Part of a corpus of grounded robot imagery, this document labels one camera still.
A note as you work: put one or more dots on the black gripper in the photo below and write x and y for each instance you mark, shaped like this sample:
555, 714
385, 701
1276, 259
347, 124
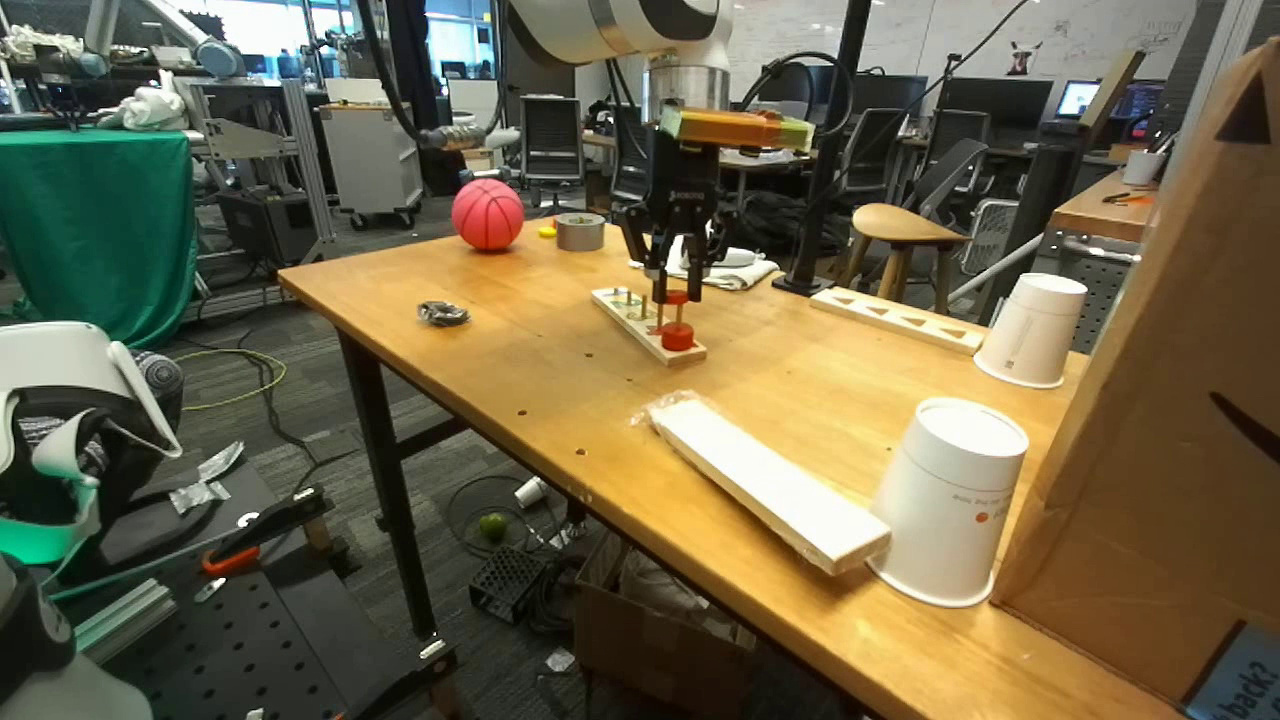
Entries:
676, 203

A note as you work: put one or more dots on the red block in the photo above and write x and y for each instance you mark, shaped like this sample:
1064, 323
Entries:
676, 295
676, 337

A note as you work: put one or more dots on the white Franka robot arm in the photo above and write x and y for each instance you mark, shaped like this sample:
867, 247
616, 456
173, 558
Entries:
627, 27

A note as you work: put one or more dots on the wooden peg board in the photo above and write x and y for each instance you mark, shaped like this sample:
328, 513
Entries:
634, 323

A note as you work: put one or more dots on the white paper sheet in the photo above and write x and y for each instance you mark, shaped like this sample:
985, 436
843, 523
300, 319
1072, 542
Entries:
749, 274

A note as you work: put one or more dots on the black stand pole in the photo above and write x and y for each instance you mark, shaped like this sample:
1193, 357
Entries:
830, 173

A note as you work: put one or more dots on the pink basketball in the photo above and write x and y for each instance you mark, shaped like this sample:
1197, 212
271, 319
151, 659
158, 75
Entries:
490, 216

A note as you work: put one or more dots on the white wooden plank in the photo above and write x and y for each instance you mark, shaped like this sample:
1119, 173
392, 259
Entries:
767, 483

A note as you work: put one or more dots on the wooden strip with holes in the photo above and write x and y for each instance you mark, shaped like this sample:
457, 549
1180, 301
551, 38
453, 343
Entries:
901, 323

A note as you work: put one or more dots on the wooden stool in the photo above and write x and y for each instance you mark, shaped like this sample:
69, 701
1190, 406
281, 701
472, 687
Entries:
906, 226

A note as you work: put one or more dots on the small green ball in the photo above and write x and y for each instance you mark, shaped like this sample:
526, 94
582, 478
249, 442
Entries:
494, 525

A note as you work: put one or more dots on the white cart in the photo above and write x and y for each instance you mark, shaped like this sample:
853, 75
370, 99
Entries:
370, 163

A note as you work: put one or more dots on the white paper cup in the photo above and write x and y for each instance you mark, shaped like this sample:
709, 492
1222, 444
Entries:
948, 505
1033, 334

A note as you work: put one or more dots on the open cardboard box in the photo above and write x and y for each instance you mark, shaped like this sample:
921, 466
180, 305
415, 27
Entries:
662, 655

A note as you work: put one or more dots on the small wooden side desk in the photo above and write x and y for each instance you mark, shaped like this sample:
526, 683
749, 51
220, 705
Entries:
1105, 207

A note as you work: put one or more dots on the small white cup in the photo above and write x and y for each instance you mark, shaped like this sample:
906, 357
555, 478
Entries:
1142, 164

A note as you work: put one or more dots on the large cardboard box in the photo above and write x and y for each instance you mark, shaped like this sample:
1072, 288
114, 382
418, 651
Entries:
1173, 401

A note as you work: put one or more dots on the black perforated platform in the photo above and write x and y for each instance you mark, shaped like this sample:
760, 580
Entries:
266, 643

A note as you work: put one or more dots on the green cloth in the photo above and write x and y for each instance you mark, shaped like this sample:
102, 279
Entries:
93, 233

